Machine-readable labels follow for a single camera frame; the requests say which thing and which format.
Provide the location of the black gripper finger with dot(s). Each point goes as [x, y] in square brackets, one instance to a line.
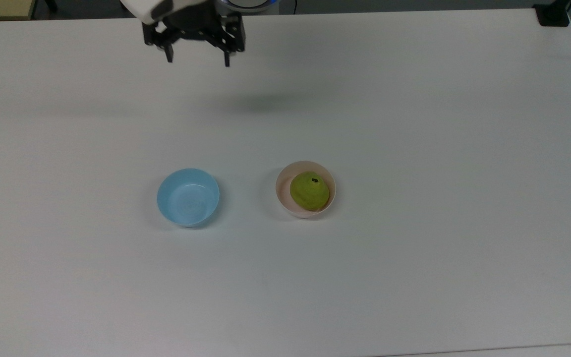
[233, 37]
[159, 34]

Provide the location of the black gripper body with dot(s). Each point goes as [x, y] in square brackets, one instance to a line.
[194, 25]

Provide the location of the green pear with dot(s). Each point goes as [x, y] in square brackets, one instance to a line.
[309, 192]

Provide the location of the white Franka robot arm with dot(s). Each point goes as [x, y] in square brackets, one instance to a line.
[139, 7]

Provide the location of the pink plastic bowl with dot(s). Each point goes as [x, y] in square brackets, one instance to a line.
[282, 196]

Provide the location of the blue plastic bowl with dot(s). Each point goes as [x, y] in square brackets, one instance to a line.
[188, 201]

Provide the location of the black clamp mount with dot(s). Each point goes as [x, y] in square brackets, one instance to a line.
[553, 15]

